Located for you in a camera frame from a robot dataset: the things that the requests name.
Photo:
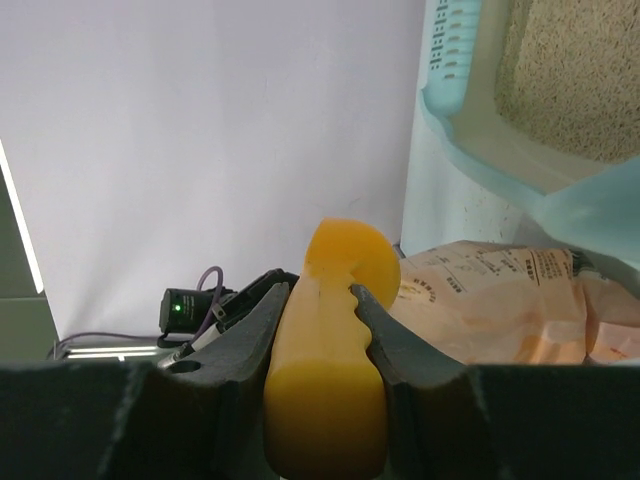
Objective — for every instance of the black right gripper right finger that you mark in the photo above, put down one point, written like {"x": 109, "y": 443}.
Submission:
{"x": 451, "y": 421}

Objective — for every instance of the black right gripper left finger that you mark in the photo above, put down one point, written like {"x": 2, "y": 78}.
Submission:
{"x": 199, "y": 419}

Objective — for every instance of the yellow plastic litter scoop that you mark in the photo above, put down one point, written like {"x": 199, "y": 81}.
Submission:
{"x": 324, "y": 403}

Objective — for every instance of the pink cat litter bag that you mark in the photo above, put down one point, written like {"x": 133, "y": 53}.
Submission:
{"x": 493, "y": 303}

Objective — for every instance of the teal and beige litter box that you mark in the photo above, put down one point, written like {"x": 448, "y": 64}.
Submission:
{"x": 459, "y": 142}

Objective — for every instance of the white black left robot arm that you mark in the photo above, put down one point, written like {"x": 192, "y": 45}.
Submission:
{"x": 184, "y": 311}

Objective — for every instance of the beige cat litter in box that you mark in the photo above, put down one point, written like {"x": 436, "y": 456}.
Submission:
{"x": 569, "y": 76}

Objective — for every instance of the left aluminium corner post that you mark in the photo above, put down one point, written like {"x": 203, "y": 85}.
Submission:
{"x": 21, "y": 225}

